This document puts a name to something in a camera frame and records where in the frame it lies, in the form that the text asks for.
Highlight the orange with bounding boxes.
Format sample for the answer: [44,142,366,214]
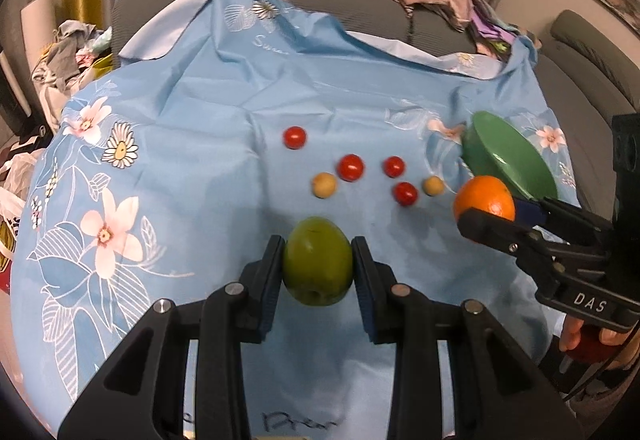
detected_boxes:
[452,176,516,221]

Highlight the purple garment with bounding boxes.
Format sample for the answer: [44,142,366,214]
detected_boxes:
[468,0,542,62]

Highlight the large green fruit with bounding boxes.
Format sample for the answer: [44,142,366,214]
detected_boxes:
[283,217,352,307]

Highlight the clothes heap left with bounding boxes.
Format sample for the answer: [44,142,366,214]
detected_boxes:
[32,20,114,134]

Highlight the green plastic bowl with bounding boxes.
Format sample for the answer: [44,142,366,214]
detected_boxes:
[461,111,558,200]

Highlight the cherry tomato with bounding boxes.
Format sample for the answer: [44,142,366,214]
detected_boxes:
[282,126,307,150]
[393,182,419,207]
[383,155,406,179]
[336,154,364,182]

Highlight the tan round fruit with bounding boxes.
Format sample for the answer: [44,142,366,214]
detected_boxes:
[422,176,446,196]
[311,172,337,200]

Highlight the grey sofa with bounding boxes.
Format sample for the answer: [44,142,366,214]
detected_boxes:
[112,0,639,218]

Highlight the right hand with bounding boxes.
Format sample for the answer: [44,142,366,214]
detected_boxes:
[559,316,639,370]

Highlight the blue floral cloth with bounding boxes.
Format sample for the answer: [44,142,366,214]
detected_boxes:
[11,0,576,430]

